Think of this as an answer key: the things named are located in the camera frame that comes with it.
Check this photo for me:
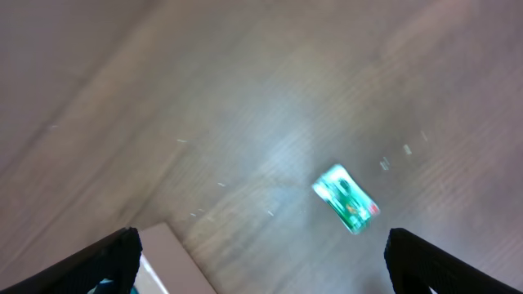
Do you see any green white soap bar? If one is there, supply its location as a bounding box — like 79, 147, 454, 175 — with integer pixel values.
312, 164, 380, 234

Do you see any blue mouthwash bottle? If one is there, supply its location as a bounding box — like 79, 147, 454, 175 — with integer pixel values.
87, 278, 139, 294

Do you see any white open cardboard box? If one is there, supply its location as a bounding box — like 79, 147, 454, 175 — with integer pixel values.
134, 223, 216, 294

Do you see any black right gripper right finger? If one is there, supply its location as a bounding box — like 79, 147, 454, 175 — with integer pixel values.
384, 228, 522, 294

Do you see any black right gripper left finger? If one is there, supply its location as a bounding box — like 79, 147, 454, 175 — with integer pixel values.
2, 227, 142, 294

